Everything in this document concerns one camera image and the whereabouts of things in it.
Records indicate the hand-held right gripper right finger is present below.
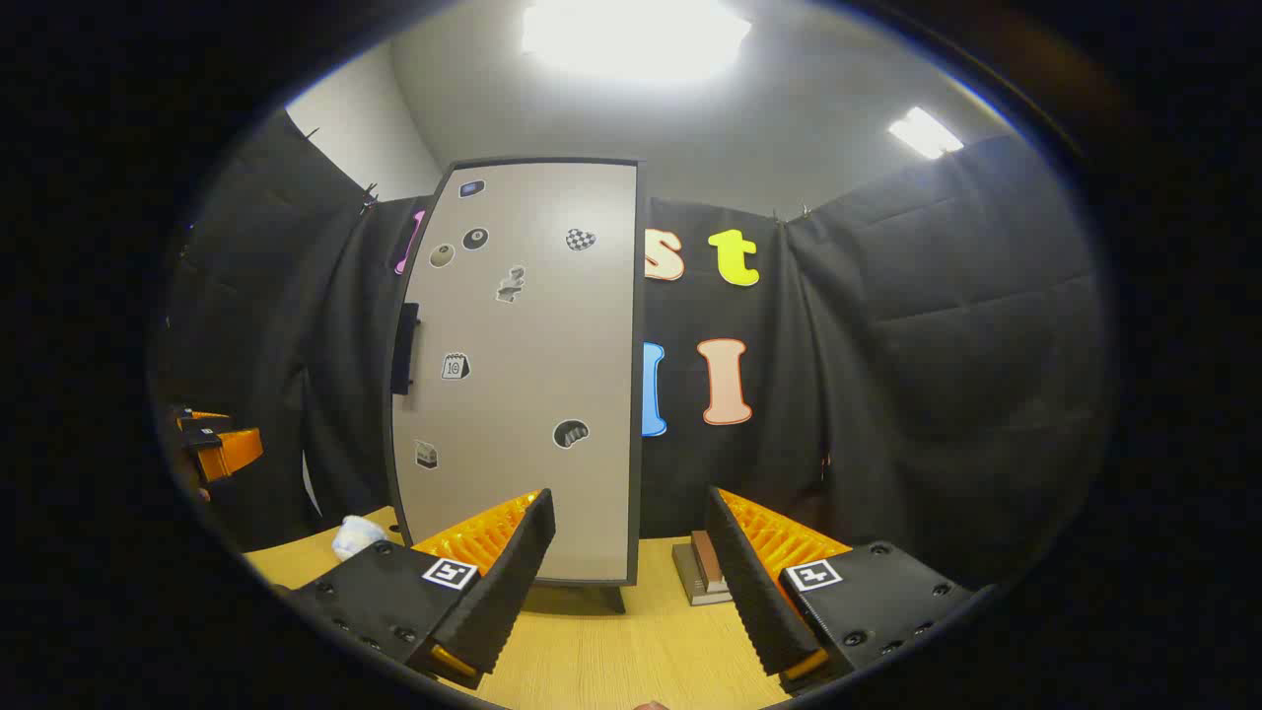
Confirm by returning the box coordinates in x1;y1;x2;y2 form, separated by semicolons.
704;485;997;696

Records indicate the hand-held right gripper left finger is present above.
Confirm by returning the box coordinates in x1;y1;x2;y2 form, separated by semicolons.
286;488;556;691

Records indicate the white and blue coaster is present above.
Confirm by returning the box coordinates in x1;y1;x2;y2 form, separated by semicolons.
332;516;388;561

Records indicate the grey cabinet door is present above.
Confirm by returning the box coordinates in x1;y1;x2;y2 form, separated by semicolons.
391;161;640;585

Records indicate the black door handle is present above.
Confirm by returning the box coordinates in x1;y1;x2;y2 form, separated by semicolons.
390;302;421;396

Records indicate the black backdrop cloth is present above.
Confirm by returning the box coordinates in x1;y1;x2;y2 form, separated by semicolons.
163;108;1105;593

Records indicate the long ceiling light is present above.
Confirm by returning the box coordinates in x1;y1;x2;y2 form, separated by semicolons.
887;106;965;161

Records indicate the large ceiling light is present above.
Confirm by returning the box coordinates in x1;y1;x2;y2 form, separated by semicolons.
521;0;752;85

